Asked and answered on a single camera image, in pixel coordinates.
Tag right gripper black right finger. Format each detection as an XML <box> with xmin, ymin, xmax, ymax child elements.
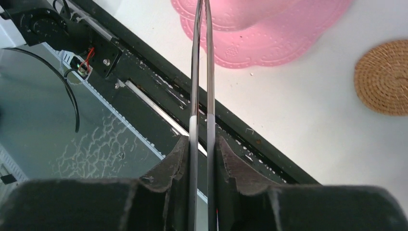
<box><xmin>215</xmin><ymin>137</ymin><xmax>408</xmax><ymax>231</ymax></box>

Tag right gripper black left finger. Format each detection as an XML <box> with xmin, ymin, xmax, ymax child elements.
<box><xmin>0</xmin><ymin>136</ymin><xmax>190</xmax><ymax>231</ymax></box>

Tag stainless steel food tongs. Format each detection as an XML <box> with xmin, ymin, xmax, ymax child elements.
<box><xmin>187</xmin><ymin>0</ymin><xmax>219</xmax><ymax>231</ymax></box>

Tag pink three-tier cake stand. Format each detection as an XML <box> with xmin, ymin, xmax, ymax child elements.
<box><xmin>170</xmin><ymin>0</ymin><xmax>353</xmax><ymax>69</ymax></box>

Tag light woven round coaster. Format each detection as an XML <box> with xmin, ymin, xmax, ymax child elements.
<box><xmin>354</xmin><ymin>39</ymin><xmax>408</xmax><ymax>116</ymax></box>

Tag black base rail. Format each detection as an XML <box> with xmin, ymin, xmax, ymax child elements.
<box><xmin>0</xmin><ymin>0</ymin><xmax>319</xmax><ymax>205</ymax></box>

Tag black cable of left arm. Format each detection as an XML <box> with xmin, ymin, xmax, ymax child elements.
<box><xmin>1</xmin><ymin>47</ymin><xmax>80</xmax><ymax>134</ymax></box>

